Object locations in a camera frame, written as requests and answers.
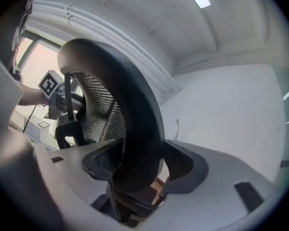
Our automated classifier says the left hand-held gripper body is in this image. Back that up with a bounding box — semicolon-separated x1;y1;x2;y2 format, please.
38;69;70;117

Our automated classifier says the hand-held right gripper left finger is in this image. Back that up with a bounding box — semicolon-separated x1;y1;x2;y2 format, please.
35;139;135;231

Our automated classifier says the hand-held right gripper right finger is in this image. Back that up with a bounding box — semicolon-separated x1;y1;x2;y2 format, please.
139;140;277;231

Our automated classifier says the black office chair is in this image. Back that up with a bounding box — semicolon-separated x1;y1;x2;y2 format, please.
55;38;166;228

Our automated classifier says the person's left forearm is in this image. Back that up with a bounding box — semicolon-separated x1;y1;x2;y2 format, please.
16;84;50;108

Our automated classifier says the black framed window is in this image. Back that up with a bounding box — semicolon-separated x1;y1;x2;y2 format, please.
14;31;85;151

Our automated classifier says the person in black shirt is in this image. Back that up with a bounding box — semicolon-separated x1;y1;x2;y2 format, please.
0;0;37;81

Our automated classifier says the silver desk lamp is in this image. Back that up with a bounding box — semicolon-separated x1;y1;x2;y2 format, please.
173;119;182;141

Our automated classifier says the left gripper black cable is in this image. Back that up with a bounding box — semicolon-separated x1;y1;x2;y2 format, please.
23;104;38;133

